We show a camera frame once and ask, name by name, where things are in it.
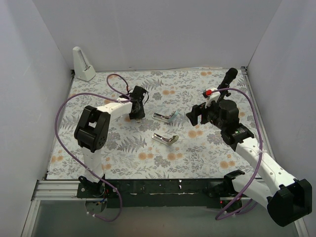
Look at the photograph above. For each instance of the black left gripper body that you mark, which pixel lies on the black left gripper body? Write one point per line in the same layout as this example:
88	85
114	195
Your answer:
137	112

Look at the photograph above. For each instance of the floral patterned table mat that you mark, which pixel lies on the floral patterned table mat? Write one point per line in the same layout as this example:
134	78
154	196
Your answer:
130	152

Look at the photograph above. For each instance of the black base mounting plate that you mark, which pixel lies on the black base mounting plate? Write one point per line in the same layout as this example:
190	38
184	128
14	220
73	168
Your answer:
210	193

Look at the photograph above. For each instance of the beige stapler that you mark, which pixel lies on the beige stapler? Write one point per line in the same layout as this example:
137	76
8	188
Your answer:
165	141

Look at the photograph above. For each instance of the black microphone stand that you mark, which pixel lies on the black microphone stand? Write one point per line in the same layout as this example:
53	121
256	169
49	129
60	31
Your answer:
225	94

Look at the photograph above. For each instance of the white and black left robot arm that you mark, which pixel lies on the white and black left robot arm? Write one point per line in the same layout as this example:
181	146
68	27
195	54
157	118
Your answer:
92	129

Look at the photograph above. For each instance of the light blue stapler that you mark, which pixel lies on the light blue stapler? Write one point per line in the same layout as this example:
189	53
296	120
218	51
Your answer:
165	119

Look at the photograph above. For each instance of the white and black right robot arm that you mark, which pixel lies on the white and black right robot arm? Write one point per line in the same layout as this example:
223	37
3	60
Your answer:
286	198

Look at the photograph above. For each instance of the white metronome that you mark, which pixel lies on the white metronome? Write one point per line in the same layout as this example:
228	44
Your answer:
82	67

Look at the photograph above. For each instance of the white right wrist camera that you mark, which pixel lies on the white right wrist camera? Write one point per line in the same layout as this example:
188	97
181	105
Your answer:
210	94

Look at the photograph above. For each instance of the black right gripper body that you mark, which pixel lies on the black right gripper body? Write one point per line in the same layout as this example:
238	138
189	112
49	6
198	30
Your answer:
199	114

